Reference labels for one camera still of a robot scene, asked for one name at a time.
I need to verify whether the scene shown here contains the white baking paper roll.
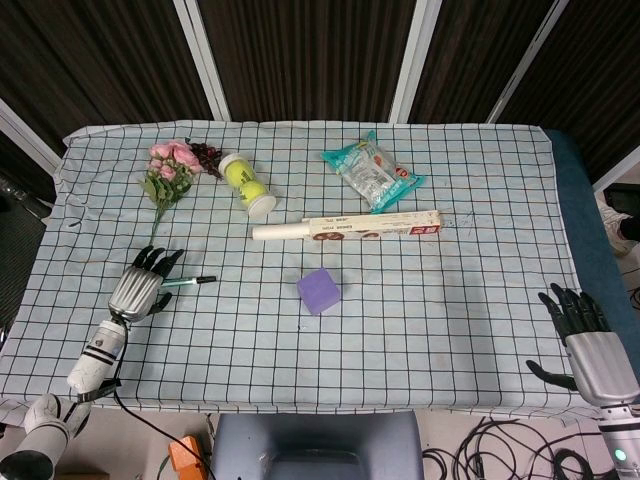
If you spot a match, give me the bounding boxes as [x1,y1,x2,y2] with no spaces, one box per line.
[251,224,314,242]

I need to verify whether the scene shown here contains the purple foam cube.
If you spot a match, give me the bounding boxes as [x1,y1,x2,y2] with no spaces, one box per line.
[295,267,343,317]

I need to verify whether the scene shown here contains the dark red artificial grapes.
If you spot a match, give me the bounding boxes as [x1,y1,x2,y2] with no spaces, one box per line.
[185,141,225,181]

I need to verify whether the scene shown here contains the black bulky equipment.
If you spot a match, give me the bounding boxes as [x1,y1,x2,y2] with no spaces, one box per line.
[0,172,54,311]

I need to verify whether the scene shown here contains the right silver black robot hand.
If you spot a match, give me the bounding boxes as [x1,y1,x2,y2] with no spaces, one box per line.
[524,283,640,407]

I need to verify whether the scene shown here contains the yellow tennis ball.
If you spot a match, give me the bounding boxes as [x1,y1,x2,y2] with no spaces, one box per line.
[240,180,269,205]
[227,162,254,187]

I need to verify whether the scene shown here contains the black coiled floor cable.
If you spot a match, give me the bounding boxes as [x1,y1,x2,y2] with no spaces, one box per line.
[549,446,617,480]

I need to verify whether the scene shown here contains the white black grid tablecloth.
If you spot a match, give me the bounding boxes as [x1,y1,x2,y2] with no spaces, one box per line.
[0,119,606,426]

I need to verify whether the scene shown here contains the baking paper carton box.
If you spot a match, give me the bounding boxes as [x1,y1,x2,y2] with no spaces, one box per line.
[301,210,444,245]

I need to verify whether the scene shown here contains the teal clear snack bag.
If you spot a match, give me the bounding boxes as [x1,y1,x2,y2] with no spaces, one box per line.
[320,130,427,215]

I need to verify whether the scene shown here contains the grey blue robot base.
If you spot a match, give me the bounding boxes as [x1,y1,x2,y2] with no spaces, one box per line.
[209,410,425,480]

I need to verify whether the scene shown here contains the white frame post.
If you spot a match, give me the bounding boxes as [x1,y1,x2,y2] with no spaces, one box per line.
[172,0,231,122]
[0,97,66,171]
[487,0,571,124]
[388,0,444,124]
[592,158,640,195]

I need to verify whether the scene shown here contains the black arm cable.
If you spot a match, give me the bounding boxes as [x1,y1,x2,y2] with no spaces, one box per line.
[112,329,206,474]

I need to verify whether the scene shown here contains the pink artificial flower bouquet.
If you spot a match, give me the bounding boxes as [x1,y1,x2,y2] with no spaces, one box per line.
[138,140,204,246]

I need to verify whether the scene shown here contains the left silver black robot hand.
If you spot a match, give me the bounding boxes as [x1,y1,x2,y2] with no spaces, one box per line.
[107,245,185,321]

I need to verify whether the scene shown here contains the orange box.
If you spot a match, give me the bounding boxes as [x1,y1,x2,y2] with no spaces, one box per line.
[167,435,207,480]

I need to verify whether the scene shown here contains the black capped marker pen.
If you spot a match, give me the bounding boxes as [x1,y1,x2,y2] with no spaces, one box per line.
[160,274,218,289]

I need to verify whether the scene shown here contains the clear tennis ball tube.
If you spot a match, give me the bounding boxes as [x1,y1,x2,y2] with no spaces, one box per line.
[217,153,277,219]

